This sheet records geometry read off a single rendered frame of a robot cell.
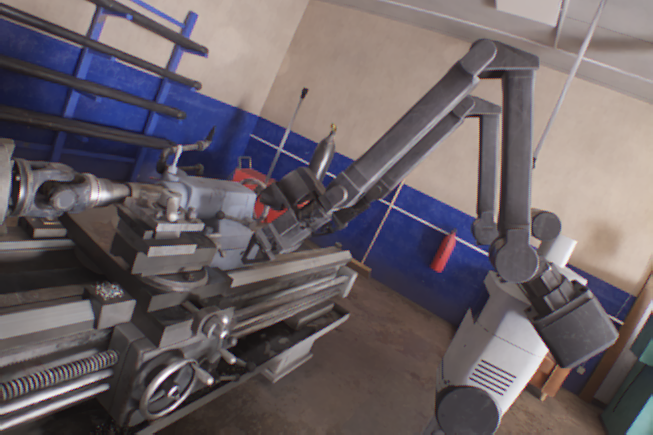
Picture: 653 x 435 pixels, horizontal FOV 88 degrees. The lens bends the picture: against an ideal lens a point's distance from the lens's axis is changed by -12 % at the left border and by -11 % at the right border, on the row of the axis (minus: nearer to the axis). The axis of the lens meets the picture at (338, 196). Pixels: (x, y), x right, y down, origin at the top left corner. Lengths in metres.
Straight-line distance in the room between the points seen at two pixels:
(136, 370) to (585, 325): 1.08
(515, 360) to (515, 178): 0.43
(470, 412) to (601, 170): 4.30
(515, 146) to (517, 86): 0.11
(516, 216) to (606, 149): 4.41
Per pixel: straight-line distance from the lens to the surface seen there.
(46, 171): 1.15
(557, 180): 4.99
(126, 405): 1.29
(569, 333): 0.80
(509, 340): 0.95
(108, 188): 1.26
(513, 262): 0.73
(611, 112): 5.22
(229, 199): 1.56
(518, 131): 0.75
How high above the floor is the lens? 1.52
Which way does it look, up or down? 8 degrees down
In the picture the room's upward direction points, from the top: 24 degrees clockwise
